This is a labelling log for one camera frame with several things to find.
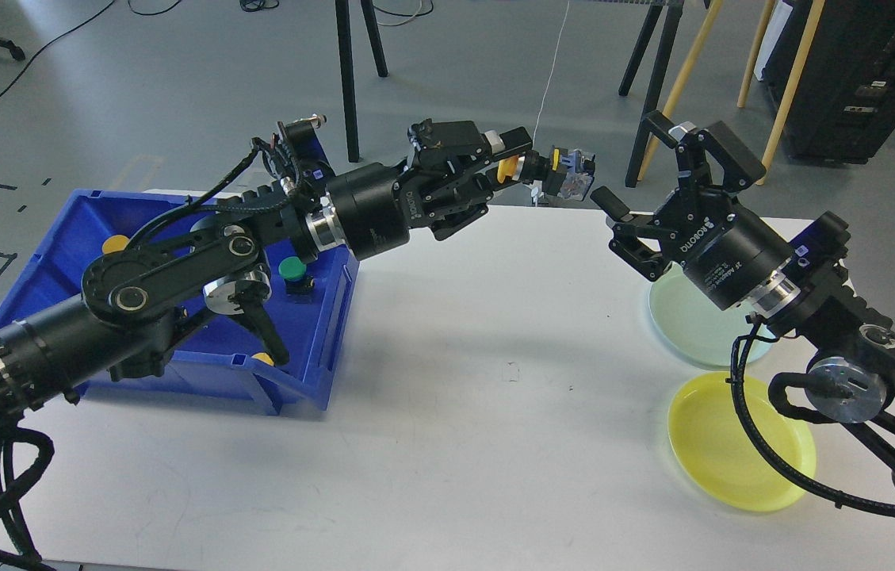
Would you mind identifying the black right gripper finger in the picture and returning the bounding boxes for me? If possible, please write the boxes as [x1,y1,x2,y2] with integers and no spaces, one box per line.
[644,111,767,195]
[590,186,671,282]

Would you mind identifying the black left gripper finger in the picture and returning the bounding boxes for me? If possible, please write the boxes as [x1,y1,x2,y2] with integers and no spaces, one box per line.
[424,178,495,241]
[407,119,533,172]

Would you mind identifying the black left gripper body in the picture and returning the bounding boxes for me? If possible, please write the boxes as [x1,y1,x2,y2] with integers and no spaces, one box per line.
[324,162,495,260]

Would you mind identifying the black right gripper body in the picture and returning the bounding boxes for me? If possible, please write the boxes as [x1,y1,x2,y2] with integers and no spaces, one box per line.
[657,189,793,310]

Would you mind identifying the yellow push button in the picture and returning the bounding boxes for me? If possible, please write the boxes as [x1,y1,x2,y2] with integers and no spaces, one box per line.
[252,353,274,366]
[101,234,131,255]
[495,146,596,201]

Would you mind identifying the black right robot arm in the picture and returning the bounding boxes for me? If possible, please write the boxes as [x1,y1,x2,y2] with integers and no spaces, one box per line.
[591,111,895,518]

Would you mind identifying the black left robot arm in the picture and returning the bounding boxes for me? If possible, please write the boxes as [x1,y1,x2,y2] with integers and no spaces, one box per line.
[0,115,533,570]

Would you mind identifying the light green plate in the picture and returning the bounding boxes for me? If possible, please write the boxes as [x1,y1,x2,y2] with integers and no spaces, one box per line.
[647,264,752,370]

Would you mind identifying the green push button right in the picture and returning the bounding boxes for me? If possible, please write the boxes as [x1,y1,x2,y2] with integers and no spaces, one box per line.
[279,256,316,303]

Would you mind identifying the yellow push button front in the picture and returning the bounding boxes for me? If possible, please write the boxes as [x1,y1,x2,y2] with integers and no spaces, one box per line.
[252,353,274,366]

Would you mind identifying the yellow plate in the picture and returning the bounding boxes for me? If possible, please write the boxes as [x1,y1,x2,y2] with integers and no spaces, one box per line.
[666,371,817,513]

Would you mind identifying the white power plug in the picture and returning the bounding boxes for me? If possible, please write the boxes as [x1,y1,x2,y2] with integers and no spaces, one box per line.
[528,184,555,209]

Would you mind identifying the black equipment cabinet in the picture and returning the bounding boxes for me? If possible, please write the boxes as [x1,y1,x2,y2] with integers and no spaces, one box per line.
[779,1,895,165]

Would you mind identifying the black tripod left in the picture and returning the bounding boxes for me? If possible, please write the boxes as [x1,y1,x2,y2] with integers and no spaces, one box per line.
[335,1,389,163]

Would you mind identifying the black tripod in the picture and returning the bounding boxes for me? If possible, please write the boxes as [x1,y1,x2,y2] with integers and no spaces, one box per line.
[335,1,389,163]
[618,0,683,188]

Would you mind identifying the black tripod right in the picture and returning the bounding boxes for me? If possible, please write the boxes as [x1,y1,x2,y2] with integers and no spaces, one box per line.
[618,0,683,188]

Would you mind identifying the wooden easel legs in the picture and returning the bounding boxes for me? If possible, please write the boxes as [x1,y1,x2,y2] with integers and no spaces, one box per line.
[646,1,828,172]

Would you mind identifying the blue plastic bin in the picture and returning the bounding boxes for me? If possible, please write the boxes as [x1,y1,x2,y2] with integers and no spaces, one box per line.
[0,190,359,416]

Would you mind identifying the white cable on floor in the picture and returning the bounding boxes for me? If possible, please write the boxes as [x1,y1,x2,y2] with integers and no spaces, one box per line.
[530,0,571,151]

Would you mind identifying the black cable on floor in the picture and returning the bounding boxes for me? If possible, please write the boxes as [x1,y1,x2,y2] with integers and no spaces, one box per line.
[0,0,115,144]

